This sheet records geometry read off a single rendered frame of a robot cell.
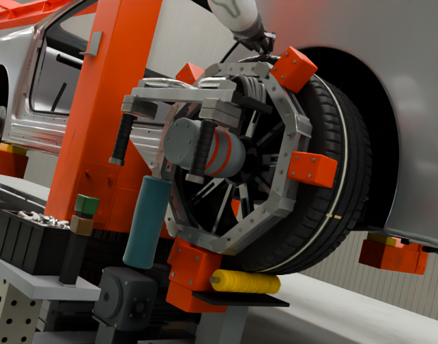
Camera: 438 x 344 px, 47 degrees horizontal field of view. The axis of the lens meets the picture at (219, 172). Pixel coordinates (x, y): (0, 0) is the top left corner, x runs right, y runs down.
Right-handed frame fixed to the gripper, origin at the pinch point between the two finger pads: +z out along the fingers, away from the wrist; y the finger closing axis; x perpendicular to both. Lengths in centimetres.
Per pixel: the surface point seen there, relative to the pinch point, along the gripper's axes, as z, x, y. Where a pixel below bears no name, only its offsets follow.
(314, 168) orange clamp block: -25, -37, 25
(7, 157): 124, -38, -208
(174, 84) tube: -23.8, -19.2, -16.3
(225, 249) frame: -15, -61, 4
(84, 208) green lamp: -47, -56, -20
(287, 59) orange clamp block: -18.7, -8.5, 12.5
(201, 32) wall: 621, 259, -324
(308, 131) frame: -17.8, -26.8, 20.9
